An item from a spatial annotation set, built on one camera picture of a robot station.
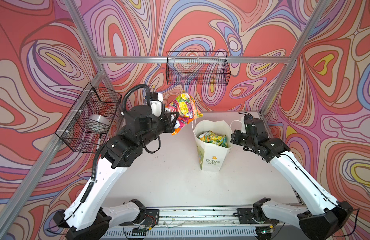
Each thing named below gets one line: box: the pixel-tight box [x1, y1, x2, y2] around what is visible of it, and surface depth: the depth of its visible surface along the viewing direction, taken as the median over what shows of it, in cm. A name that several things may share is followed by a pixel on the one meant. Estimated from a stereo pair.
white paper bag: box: [193, 119, 233, 173], surface depth 82 cm
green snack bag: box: [198, 130, 228, 148], surface depth 82 cm
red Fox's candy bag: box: [165, 92, 203, 135], surface depth 58 cm
